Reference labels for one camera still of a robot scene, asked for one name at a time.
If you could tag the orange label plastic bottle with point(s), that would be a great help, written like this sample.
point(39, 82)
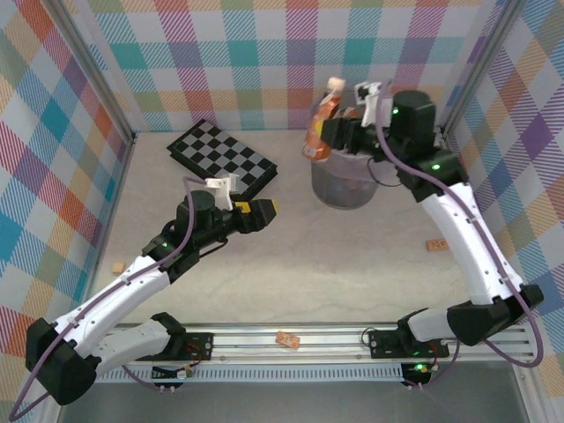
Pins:
point(315, 136)

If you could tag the clear plastic bin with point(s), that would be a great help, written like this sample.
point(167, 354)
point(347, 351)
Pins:
point(343, 185)

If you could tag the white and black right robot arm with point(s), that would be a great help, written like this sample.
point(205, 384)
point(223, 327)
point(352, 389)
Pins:
point(471, 247)

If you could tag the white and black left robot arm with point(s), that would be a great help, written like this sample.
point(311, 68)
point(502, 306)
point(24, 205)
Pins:
point(110, 299)

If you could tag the black and grey chessboard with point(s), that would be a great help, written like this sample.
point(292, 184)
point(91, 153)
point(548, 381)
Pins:
point(211, 152)

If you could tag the small tan wooden block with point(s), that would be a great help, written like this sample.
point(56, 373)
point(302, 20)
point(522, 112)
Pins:
point(118, 268)

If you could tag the tan block with red print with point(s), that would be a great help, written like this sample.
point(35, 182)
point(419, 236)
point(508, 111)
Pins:
point(436, 245)

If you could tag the small controller board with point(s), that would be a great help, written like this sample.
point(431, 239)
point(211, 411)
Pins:
point(418, 370)
point(174, 373)

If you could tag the grey metal panel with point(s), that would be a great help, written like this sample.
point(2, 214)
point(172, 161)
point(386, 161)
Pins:
point(286, 405)

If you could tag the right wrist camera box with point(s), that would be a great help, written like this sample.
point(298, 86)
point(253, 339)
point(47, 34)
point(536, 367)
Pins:
point(370, 106)

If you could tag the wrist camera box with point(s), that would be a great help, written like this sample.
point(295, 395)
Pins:
point(224, 189)
point(370, 106)

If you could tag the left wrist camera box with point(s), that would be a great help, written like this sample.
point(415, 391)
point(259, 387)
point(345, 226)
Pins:
point(224, 189)

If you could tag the aluminium frame post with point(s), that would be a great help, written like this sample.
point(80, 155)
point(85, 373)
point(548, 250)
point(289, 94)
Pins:
point(478, 66)
point(98, 75)

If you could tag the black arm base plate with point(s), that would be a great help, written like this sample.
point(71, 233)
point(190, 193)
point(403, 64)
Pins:
point(200, 346)
point(388, 343)

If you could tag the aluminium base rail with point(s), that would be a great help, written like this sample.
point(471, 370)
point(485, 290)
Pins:
point(330, 341)

